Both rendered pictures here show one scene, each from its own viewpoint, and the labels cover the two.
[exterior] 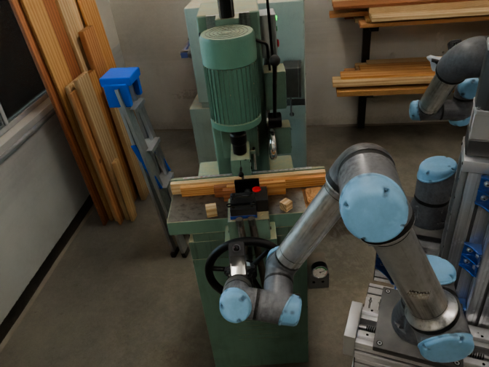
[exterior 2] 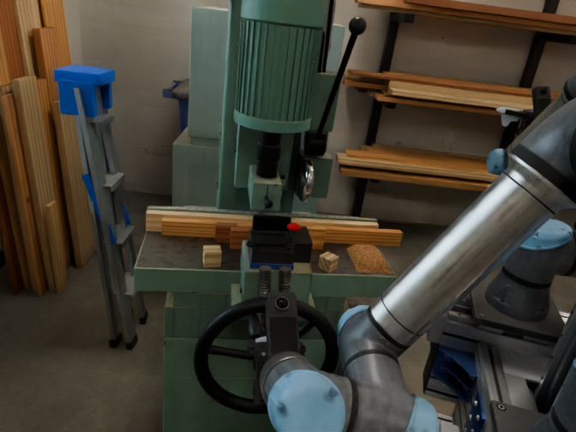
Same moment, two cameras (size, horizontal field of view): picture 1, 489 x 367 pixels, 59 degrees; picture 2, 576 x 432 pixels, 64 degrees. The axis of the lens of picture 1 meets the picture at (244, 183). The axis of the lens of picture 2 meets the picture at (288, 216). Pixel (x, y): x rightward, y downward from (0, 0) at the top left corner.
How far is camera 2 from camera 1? 58 cm
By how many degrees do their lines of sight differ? 15
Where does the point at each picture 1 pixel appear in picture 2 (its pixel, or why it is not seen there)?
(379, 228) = not seen: outside the picture
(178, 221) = (154, 267)
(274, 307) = (390, 420)
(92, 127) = (26, 151)
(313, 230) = (471, 264)
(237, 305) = (319, 410)
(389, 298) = (508, 420)
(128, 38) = not seen: hidden behind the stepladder
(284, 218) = (324, 283)
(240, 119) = (285, 112)
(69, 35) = (19, 28)
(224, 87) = (273, 53)
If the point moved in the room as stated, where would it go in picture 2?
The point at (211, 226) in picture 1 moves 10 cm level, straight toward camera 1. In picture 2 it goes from (207, 281) to (214, 309)
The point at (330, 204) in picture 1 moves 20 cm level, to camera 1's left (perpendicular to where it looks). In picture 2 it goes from (522, 211) to (355, 204)
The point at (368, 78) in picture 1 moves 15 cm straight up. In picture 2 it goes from (377, 159) to (381, 137)
